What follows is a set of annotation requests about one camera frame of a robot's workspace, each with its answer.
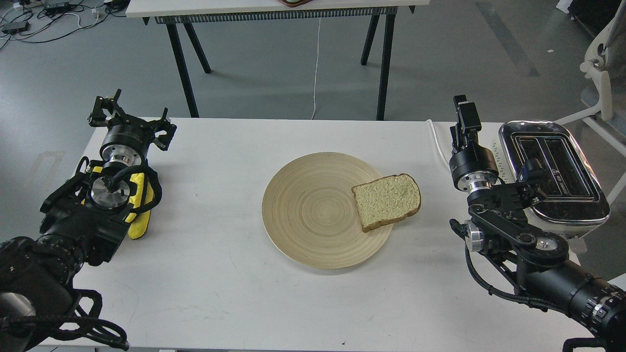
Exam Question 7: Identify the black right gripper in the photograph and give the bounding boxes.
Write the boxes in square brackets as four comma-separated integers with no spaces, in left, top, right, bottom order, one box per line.
[449,94,499,192]

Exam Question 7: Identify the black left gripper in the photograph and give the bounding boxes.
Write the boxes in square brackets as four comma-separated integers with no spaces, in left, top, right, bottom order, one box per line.
[88,89,177,167]

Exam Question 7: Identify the slice of bread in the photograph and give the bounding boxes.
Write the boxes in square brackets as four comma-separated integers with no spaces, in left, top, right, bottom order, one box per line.
[351,173,422,233]

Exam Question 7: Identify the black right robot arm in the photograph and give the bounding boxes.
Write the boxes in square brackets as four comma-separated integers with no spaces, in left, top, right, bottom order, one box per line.
[449,94,626,352]

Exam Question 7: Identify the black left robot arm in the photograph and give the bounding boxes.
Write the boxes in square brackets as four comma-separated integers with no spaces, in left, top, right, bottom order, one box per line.
[0,90,177,352]

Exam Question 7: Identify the white chrome toaster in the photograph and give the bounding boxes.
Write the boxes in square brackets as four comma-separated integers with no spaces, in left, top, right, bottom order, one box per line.
[491,121,610,254]

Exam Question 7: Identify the yellow cloth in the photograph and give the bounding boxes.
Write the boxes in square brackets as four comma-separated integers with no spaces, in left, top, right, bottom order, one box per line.
[84,161,162,239]

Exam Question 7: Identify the white background table black legs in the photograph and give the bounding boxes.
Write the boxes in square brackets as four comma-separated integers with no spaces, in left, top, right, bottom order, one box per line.
[125,0,428,121]

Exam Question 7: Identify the white office chair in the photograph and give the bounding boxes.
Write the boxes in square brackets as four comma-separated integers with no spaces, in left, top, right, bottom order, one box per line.
[555,0,625,155]

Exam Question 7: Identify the round wooden plate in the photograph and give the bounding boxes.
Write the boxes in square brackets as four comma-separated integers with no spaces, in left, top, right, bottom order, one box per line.
[262,152,393,269]

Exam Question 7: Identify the brown object on background table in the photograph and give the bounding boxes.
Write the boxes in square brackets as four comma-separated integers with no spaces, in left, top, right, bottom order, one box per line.
[280,0,311,7]

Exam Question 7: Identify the white toaster power cable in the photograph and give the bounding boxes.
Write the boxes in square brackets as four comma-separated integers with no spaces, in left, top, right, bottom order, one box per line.
[426,119,451,172]

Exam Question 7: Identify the black cables on floor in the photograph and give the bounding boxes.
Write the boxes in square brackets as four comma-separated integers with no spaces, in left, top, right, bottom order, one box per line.
[0,0,130,49]

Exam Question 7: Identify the white hanging cable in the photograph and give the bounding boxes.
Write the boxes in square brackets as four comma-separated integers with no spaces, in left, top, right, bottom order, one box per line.
[311,18,322,120]

